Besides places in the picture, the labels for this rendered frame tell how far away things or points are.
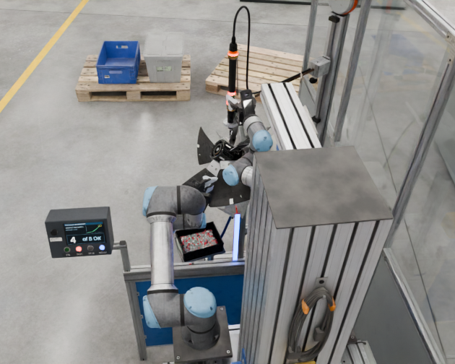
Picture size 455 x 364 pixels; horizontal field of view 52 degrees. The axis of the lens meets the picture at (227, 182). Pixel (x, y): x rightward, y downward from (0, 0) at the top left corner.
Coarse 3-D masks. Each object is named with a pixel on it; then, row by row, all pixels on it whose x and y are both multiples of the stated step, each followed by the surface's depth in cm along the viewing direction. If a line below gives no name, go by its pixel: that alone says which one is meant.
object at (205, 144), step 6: (198, 138) 274; (204, 138) 265; (204, 144) 265; (210, 144) 259; (198, 150) 276; (204, 150) 268; (210, 150) 261; (198, 156) 277; (204, 156) 270; (204, 162) 272
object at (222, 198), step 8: (216, 184) 231; (224, 184) 230; (240, 184) 229; (216, 192) 228; (224, 192) 227; (232, 192) 226; (240, 192) 225; (248, 192) 225; (216, 200) 225; (224, 200) 224; (240, 200) 222
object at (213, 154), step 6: (216, 144) 247; (222, 144) 243; (228, 144) 241; (216, 150) 245; (222, 150) 238; (228, 150) 240; (240, 150) 246; (210, 156) 245; (216, 156) 240; (222, 156) 239; (228, 156) 241; (234, 156) 244; (240, 156) 243
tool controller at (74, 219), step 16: (80, 208) 208; (96, 208) 207; (48, 224) 198; (64, 224) 199; (80, 224) 200; (96, 224) 200; (48, 240) 202; (64, 240) 202; (80, 240) 203; (96, 240) 204; (112, 240) 212; (64, 256) 206
